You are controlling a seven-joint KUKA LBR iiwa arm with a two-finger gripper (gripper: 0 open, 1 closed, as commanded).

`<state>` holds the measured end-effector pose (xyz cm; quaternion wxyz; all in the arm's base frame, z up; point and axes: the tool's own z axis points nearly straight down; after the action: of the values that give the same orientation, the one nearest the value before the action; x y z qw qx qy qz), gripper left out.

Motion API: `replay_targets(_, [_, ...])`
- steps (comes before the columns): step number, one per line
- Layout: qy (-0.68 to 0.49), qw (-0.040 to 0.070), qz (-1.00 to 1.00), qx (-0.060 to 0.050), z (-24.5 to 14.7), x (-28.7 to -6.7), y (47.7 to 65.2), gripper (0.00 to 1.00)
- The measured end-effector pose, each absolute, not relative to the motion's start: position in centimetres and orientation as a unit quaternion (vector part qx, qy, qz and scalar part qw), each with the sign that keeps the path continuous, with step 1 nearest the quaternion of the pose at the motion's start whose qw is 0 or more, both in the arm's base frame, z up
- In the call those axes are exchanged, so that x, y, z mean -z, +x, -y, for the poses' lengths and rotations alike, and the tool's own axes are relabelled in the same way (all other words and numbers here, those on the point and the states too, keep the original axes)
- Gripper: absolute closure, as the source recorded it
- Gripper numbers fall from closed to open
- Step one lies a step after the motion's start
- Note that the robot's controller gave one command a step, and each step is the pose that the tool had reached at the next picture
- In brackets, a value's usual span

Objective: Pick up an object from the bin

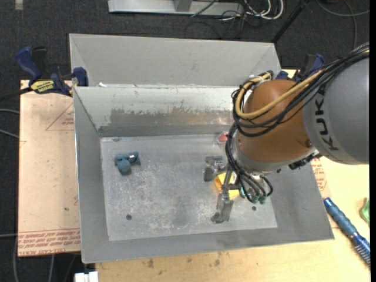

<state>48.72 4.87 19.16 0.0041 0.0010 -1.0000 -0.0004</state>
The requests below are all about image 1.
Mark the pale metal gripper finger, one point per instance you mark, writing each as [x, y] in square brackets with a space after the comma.
[214, 162]
[224, 208]

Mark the yellow block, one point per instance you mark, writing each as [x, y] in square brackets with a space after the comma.
[220, 182]

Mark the red and white small object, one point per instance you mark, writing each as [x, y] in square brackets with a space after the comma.
[223, 137]

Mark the grey metal bin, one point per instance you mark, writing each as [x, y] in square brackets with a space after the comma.
[164, 187]

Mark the blue toy animal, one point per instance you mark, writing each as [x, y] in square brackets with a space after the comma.
[124, 163]

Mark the green soft object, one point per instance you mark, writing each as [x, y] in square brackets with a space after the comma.
[365, 211]

